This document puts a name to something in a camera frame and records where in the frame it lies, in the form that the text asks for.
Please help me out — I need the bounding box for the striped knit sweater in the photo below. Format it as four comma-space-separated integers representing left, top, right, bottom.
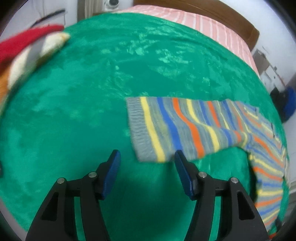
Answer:
126, 96, 288, 230

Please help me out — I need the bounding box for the green floral bedspread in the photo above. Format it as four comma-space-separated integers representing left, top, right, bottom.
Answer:
1, 13, 288, 240

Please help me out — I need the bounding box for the blue and black bag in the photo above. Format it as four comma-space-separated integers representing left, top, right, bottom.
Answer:
270, 86, 295, 123

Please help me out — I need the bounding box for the white desk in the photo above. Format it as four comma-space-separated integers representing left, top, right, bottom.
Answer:
252, 47, 285, 93

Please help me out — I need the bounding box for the pink striped bed sheet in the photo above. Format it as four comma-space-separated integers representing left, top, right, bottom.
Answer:
117, 5, 258, 74

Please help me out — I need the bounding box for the red cloth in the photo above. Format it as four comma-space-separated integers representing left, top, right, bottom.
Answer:
0, 25, 64, 64

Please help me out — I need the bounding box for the brown wooden headboard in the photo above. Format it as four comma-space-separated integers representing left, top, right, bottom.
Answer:
133, 0, 259, 51

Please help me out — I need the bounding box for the beige curtain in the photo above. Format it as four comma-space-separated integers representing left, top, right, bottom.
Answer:
77, 0, 103, 21

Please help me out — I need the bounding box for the white security camera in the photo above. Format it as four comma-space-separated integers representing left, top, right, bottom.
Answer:
103, 0, 119, 11

